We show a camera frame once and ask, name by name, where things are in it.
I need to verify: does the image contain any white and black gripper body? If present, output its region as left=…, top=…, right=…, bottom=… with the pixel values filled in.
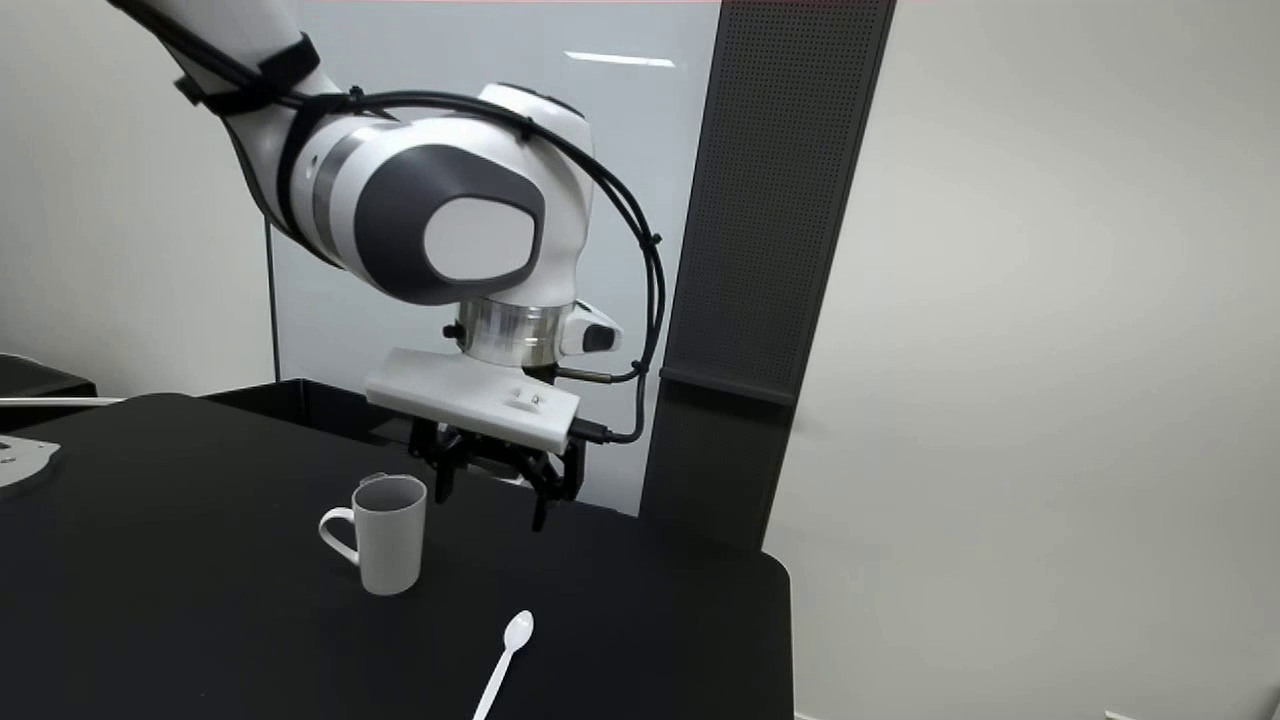
left=369, top=349, right=584, bottom=495

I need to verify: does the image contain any white plastic spoon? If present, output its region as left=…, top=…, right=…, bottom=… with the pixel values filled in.
left=474, top=609, right=537, bottom=720

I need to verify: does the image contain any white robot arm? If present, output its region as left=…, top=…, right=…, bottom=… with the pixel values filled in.
left=107, top=0, right=588, bottom=505

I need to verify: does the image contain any white mug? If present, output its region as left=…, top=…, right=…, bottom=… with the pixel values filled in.
left=318, top=471, right=427, bottom=597

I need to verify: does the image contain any grey object at table edge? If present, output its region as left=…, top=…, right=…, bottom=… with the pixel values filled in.
left=0, top=437, right=59, bottom=492

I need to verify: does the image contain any dark grey pillar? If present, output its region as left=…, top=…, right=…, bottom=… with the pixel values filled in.
left=641, top=0, right=896, bottom=547

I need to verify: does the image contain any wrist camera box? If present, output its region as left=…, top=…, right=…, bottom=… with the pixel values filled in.
left=560, top=300, right=622, bottom=356

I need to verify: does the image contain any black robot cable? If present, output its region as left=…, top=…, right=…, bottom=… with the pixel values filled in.
left=171, top=24, right=669, bottom=447

